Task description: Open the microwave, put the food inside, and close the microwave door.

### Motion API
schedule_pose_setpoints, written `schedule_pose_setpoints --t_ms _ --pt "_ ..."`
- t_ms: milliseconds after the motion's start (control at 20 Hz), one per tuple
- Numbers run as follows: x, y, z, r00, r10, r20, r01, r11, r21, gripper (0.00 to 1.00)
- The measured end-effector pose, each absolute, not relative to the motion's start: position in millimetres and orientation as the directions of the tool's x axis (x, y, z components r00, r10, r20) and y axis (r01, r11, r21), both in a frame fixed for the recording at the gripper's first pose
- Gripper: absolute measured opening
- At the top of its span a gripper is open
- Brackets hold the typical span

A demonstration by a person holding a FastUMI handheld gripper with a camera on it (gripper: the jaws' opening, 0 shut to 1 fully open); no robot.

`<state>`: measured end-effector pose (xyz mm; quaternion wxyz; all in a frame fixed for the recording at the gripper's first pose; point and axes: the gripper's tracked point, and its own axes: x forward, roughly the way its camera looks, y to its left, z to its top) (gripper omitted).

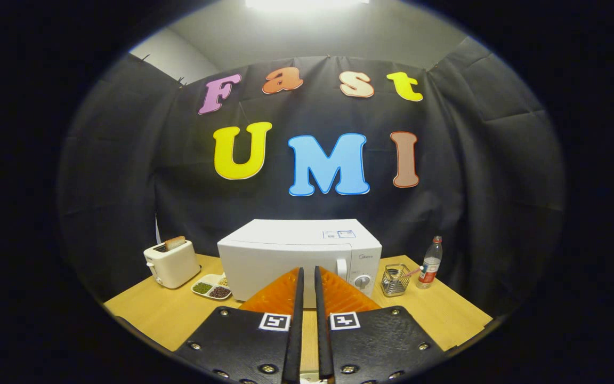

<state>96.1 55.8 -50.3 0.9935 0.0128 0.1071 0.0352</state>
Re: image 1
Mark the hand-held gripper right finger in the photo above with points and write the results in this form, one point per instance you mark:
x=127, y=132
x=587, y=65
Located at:
x=323, y=330

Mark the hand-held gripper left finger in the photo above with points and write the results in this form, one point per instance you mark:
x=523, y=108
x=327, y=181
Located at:
x=295, y=330

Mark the white microwave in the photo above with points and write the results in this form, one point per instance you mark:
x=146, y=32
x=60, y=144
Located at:
x=285, y=250

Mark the white divided tray of beans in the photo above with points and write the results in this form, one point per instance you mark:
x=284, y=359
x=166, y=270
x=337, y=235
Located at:
x=211, y=289

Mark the pink striped straw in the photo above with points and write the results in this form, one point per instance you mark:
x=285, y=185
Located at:
x=412, y=272

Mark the clear plastic water bottle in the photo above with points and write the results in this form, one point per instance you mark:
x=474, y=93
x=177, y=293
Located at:
x=429, y=269

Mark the white toaster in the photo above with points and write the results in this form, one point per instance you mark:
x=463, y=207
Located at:
x=174, y=266

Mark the toast slice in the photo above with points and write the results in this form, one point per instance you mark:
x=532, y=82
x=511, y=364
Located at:
x=175, y=243

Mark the black backdrop cloth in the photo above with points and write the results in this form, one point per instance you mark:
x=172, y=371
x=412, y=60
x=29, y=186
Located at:
x=126, y=160

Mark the ceiling light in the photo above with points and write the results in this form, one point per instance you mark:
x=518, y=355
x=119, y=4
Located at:
x=307, y=3

